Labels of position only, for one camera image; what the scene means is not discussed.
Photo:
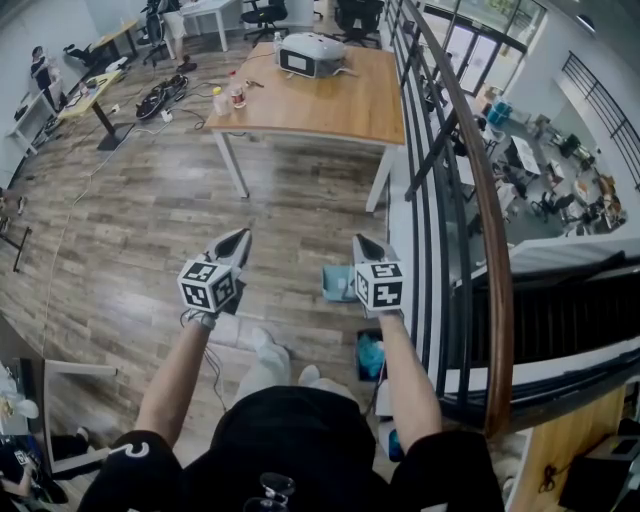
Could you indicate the black railing wooden handrail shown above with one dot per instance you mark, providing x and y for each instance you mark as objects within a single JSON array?
[{"x": 492, "y": 210}]

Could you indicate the wooden desk black legs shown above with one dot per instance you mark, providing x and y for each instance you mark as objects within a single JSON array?
[{"x": 117, "y": 31}]

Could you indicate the black glasses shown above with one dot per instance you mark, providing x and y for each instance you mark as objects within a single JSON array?
[{"x": 272, "y": 490}]

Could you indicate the blue crate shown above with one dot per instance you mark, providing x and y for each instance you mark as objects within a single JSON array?
[{"x": 500, "y": 112}]

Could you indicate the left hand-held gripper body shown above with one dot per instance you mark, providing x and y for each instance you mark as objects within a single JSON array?
[{"x": 207, "y": 289}]

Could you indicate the black case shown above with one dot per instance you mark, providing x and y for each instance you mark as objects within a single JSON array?
[{"x": 605, "y": 480}]

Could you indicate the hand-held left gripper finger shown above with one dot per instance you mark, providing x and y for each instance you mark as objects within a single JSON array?
[
  {"x": 216, "y": 247},
  {"x": 245, "y": 255}
]

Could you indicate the black bin blue bag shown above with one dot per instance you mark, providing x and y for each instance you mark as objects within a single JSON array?
[{"x": 370, "y": 355}]

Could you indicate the small brown tool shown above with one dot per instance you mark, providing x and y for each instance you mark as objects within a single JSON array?
[{"x": 254, "y": 83}]

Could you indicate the black metal stand frame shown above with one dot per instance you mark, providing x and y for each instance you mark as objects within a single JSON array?
[{"x": 22, "y": 250}]

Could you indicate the person's right white shoe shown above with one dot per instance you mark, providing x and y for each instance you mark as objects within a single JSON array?
[{"x": 309, "y": 375}]

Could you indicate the white grey box device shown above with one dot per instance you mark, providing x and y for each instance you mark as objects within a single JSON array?
[{"x": 320, "y": 45}]

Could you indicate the yellow table black pedestal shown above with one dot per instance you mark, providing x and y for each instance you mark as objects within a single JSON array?
[{"x": 92, "y": 90}]

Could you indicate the person's left forearm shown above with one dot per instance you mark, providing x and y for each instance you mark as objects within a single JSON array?
[{"x": 170, "y": 390}]

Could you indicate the dark table white legs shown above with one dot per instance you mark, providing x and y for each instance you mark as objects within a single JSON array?
[{"x": 80, "y": 369}]

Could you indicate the white power strip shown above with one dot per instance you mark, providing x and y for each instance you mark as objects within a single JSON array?
[{"x": 166, "y": 115}]

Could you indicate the grey office chair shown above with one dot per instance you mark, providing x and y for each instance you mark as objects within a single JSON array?
[{"x": 152, "y": 35}]

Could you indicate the black blue round object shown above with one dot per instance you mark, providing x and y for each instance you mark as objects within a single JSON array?
[{"x": 396, "y": 445}]

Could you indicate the teal dustpan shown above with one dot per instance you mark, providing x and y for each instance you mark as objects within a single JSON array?
[{"x": 335, "y": 285}]

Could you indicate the person's black shirt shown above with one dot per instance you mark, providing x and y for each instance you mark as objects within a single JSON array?
[{"x": 300, "y": 450}]

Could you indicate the person's right forearm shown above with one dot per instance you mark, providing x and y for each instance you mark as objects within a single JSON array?
[{"x": 410, "y": 390}]

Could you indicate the clear water bottle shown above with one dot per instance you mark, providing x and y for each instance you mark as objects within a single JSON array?
[{"x": 277, "y": 42}]

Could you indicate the black office chair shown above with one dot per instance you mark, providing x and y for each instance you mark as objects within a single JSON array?
[
  {"x": 265, "y": 12},
  {"x": 357, "y": 15}
]

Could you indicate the light wooden table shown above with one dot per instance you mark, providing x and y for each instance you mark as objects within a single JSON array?
[{"x": 560, "y": 440}]

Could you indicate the person's white shoe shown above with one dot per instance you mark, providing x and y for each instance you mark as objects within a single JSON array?
[
  {"x": 309, "y": 375},
  {"x": 261, "y": 339}
]

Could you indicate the wooden table white legs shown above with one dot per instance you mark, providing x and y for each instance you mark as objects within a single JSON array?
[{"x": 325, "y": 105}]

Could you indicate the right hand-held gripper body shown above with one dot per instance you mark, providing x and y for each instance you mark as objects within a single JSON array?
[{"x": 380, "y": 287}]

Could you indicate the person's light grey trousers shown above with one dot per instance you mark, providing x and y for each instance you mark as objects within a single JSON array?
[{"x": 265, "y": 365}]

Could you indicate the person's left hand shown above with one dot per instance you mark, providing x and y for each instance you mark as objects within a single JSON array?
[{"x": 201, "y": 320}]

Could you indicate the large white table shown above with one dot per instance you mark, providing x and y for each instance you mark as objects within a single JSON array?
[{"x": 210, "y": 6}]

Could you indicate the small white table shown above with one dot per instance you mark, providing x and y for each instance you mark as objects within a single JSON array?
[{"x": 30, "y": 112}]

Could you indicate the person's left white shoe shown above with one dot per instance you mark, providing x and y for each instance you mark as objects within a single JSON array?
[{"x": 261, "y": 339}]

